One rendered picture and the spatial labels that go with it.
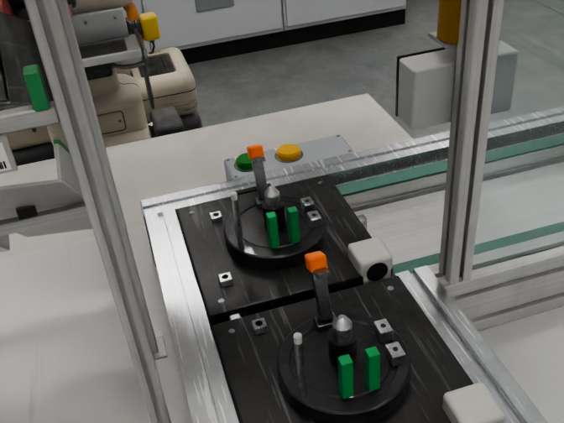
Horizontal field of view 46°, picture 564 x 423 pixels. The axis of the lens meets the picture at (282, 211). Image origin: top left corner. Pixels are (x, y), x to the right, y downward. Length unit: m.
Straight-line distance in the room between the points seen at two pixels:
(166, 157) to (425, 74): 0.75
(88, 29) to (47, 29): 0.95
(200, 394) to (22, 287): 0.46
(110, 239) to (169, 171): 0.71
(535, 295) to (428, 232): 0.18
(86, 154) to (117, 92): 1.03
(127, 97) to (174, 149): 0.24
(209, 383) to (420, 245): 0.39
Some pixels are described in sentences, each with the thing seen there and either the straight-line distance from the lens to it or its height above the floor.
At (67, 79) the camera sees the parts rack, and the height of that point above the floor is 1.33.
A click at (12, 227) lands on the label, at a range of 0.79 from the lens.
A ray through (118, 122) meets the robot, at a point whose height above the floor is 0.84.
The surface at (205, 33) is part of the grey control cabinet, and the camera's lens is 3.98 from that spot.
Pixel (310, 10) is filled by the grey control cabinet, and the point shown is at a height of 0.20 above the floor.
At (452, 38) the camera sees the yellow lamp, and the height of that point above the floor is 1.27.
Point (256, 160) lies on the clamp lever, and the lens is 0.90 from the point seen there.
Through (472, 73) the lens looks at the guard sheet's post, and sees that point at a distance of 0.70.
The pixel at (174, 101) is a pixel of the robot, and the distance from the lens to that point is 1.85.
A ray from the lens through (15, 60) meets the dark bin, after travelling 0.60.
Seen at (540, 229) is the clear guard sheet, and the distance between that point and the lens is 0.89.
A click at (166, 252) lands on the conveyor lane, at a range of 0.93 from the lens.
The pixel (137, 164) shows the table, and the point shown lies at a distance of 1.35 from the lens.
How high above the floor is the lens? 1.52
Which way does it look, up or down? 35 degrees down
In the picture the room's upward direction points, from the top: 5 degrees counter-clockwise
